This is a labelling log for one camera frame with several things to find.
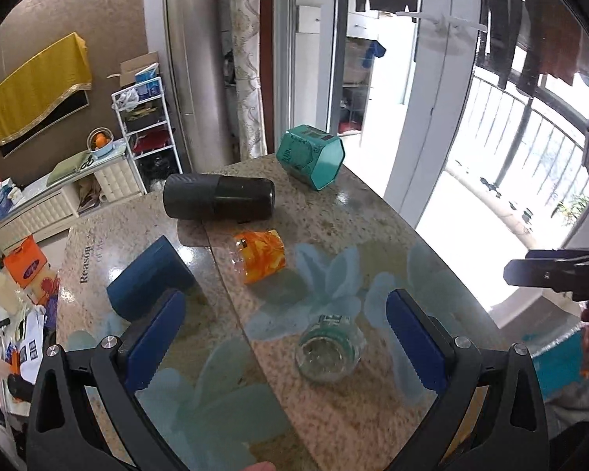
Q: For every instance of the black television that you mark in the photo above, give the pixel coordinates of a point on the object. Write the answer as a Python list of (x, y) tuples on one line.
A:
[(49, 120)]

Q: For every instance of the bowl of oranges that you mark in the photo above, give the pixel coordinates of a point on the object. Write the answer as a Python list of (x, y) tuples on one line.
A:
[(99, 141)]

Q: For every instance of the teal hexagonal tin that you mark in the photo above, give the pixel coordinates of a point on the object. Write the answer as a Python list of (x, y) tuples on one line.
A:
[(310, 157)]

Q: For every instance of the patterned curtain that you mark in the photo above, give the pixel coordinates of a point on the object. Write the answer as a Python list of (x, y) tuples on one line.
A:
[(245, 59)]

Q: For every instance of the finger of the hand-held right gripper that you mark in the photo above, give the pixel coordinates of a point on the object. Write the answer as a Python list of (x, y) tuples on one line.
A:
[(545, 272)]

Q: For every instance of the balcony railing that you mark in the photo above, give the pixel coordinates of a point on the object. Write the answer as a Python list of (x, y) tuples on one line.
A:
[(520, 132)]

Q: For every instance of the silver standing air conditioner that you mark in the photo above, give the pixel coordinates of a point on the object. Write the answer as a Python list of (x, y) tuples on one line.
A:
[(196, 59)]

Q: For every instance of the yellow cloth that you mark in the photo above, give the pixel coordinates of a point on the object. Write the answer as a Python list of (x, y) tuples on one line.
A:
[(34, 88)]

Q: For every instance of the black cylindrical flask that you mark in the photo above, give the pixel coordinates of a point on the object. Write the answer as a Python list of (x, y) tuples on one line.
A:
[(218, 197)]

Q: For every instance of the clear glass cup teal label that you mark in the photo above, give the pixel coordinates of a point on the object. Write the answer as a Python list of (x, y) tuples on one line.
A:
[(330, 351)]

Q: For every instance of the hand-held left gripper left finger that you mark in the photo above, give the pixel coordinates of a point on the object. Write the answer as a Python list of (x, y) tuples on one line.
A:
[(154, 341)]

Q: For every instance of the white low cabinet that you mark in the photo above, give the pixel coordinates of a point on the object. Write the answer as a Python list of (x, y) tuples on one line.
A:
[(59, 203)]

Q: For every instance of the orange paper bag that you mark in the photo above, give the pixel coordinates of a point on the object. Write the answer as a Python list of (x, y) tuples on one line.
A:
[(25, 265)]

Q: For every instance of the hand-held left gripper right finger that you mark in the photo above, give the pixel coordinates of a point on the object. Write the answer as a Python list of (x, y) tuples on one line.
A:
[(417, 348)]

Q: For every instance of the cardboard box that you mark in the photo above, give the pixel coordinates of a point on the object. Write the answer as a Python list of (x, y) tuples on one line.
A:
[(137, 68)]

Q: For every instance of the dark hanging clothes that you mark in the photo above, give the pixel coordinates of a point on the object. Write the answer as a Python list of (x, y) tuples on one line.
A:
[(530, 24)]

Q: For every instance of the person's left hand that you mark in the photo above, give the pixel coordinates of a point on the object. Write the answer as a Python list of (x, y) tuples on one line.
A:
[(259, 466)]

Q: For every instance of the white clothes hanger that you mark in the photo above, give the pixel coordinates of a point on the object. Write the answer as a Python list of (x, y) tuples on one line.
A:
[(441, 20)]

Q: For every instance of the blue hanging cloth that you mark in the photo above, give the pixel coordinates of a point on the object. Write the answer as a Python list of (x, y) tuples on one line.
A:
[(374, 53)]

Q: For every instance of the green cushion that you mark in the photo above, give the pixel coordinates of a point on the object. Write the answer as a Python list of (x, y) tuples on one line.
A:
[(68, 169)]

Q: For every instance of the orange labelled plastic bottle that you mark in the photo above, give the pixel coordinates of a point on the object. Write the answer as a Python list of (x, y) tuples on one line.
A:
[(261, 257)]

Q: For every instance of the dark blue box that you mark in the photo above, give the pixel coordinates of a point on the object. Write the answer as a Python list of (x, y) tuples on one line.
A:
[(149, 277)]

